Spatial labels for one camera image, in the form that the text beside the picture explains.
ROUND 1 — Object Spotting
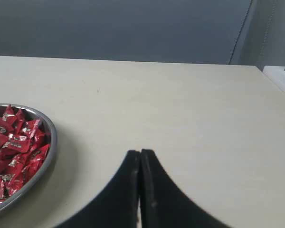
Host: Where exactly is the metal bowl of red candies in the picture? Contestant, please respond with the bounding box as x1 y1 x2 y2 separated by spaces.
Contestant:
0 104 57 214

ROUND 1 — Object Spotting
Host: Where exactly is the pile of red candies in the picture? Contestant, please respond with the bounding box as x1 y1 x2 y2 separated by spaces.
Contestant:
0 105 50 204

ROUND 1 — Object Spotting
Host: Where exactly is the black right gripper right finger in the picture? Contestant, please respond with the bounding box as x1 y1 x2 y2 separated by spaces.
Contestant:
139 149 228 228

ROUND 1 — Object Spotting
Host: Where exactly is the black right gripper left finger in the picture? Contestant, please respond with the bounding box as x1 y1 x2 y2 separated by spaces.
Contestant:
57 151 140 228

